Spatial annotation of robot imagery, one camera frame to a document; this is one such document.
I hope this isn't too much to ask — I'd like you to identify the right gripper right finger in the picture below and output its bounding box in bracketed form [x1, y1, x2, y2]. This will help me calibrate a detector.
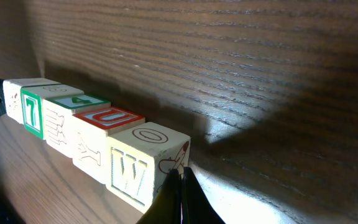
[181, 167, 224, 224]

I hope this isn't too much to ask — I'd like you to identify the blue sided wooden block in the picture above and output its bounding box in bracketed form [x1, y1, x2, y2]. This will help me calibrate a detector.
[73, 106, 145, 184]

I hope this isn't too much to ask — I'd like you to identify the yellow top wooden block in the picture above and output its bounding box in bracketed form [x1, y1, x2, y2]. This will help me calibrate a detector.
[106, 122, 191, 213]

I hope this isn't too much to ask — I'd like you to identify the green number 7 block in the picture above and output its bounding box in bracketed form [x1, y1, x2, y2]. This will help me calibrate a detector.
[20, 83, 84, 140]

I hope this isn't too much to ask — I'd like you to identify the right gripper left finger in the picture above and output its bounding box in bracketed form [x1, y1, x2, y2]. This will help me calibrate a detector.
[137, 169, 181, 224]

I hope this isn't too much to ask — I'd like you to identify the gift picture wooden block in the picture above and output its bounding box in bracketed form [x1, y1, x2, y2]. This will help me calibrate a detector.
[42, 93, 111, 158]

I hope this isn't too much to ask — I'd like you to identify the plain front wooden block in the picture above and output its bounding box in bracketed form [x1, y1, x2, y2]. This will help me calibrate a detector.
[2, 78, 59, 124]

